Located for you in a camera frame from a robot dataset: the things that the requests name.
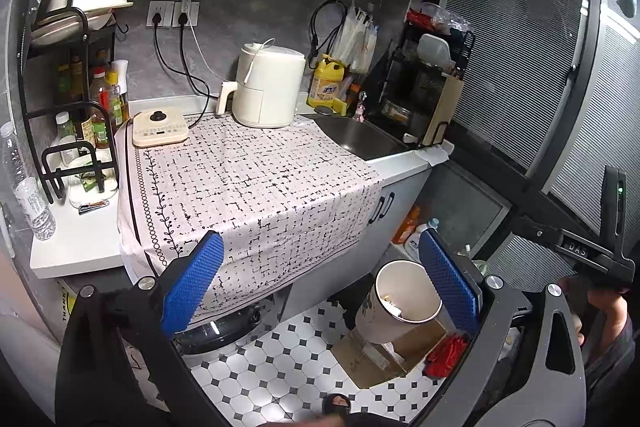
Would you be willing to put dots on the white black patterned tablecloth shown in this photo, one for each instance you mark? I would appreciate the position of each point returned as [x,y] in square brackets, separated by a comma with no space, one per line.
[260,187]

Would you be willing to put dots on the cardboard box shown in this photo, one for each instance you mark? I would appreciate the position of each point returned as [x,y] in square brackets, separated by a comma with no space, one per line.
[370,362]

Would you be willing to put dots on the red plastic bag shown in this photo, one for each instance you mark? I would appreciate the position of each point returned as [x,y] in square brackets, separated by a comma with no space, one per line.
[447,357]

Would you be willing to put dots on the metal sink strainer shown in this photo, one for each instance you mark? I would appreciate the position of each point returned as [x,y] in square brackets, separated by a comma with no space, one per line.
[323,110]

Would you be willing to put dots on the wall socket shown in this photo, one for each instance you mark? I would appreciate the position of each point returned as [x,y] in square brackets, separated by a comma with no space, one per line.
[186,14]
[159,14]

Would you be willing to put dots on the person's right hand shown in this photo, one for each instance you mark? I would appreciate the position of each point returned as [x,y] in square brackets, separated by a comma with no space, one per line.
[617,314]

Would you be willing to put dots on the black cloth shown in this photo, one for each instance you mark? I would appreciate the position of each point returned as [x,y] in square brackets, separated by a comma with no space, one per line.
[352,307]

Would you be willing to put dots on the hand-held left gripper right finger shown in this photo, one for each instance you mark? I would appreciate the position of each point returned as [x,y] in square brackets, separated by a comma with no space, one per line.
[450,282]

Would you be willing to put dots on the grey base cabinet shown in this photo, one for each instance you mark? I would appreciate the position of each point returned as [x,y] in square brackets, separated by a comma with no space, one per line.
[400,192]

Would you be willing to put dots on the small black orange tool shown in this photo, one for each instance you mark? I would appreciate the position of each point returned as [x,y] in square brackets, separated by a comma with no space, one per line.
[92,207]

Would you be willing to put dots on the black window frame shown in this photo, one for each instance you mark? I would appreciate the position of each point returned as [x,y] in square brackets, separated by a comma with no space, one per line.
[595,7]

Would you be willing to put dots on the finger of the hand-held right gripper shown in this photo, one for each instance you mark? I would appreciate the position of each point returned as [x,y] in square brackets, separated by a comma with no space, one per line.
[535,229]

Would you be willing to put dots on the black dish rack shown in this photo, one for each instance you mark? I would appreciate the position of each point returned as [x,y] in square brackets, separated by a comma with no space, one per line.
[395,72]

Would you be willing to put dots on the wooden cutting board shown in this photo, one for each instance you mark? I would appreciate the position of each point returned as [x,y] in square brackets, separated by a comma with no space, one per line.
[442,112]

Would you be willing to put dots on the small wooden board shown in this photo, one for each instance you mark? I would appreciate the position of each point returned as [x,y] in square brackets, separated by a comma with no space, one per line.
[160,132]

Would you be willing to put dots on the white plastic bag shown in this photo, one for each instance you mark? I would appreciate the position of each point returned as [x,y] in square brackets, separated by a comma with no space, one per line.
[366,47]
[346,37]

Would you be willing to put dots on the white cloth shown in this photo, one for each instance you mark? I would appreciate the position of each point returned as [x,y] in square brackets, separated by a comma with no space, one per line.
[437,153]

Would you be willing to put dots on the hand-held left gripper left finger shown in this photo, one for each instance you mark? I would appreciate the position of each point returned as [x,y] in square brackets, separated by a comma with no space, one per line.
[195,282]

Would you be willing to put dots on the person's right forearm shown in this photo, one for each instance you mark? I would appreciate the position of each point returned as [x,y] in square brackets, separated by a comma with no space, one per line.
[617,362]

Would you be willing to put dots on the washing machine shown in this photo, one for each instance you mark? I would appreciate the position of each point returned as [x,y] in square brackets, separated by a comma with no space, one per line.
[225,332]

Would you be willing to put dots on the yellow detergent bottle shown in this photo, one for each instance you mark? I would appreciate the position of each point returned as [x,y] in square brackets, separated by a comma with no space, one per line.
[325,82]

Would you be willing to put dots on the clear water bottle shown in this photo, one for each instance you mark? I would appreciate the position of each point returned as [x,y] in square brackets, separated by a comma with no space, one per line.
[30,202]

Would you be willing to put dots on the yellow sponge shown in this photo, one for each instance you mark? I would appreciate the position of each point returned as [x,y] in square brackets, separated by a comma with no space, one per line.
[340,108]

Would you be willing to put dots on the white round bin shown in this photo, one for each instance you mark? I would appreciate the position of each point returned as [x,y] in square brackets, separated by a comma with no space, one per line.
[380,317]

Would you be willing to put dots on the black shelf rack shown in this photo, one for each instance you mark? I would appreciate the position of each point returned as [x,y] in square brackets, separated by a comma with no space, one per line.
[30,42]

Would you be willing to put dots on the orange bottle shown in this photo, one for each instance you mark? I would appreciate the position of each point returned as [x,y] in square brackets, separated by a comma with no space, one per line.
[406,227]

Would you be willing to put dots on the green white refill bag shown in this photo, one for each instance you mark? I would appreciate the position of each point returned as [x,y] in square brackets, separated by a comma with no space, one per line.
[477,264]

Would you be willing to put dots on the group of condiment bottles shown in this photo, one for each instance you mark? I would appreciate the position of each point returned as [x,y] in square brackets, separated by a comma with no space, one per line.
[100,97]

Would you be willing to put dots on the white laundry detergent bottle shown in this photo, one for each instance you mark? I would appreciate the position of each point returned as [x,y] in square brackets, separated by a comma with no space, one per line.
[414,243]

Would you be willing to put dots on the person's foot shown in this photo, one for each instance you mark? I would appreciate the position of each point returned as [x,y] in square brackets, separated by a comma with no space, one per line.
[336,404]

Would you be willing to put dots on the steel kitchen sink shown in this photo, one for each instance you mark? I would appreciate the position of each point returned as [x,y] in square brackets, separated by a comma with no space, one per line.
[360,139]

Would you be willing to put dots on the white plastic container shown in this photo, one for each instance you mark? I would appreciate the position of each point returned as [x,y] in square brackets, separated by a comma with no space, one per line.
[434,52]

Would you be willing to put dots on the red packet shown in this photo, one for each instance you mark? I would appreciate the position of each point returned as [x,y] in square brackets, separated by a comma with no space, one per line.
[420,18]

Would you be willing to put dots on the pile of wrappers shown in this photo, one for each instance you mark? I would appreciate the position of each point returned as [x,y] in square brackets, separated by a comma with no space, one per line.
[395,304]

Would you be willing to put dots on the small pink bottle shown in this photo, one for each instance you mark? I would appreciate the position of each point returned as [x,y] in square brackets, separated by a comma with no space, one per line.
[360,107]

